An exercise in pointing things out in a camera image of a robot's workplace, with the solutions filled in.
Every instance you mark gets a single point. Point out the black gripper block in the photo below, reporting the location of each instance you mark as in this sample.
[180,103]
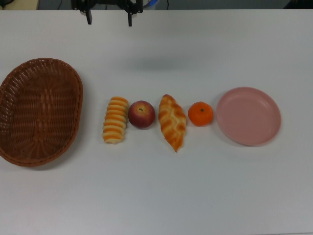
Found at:
[107,1]

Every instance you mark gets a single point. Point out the ridged striped toy bread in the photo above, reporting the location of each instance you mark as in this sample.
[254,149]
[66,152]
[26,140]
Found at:
[115,120]

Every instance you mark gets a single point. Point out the red toy apple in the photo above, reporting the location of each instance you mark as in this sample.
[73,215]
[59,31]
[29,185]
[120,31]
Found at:
[141,116]

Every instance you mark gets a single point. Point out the braided toy bread loaf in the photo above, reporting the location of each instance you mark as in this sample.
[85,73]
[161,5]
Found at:
[172,122]

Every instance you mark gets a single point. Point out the orange toy tangerine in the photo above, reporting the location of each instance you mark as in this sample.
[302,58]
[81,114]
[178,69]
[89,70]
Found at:
[200,115]

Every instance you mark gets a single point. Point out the brown woven basket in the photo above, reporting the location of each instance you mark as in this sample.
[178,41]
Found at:
[36,137]

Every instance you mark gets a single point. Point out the pink plate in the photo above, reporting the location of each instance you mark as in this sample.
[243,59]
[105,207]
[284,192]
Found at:
[248,117]

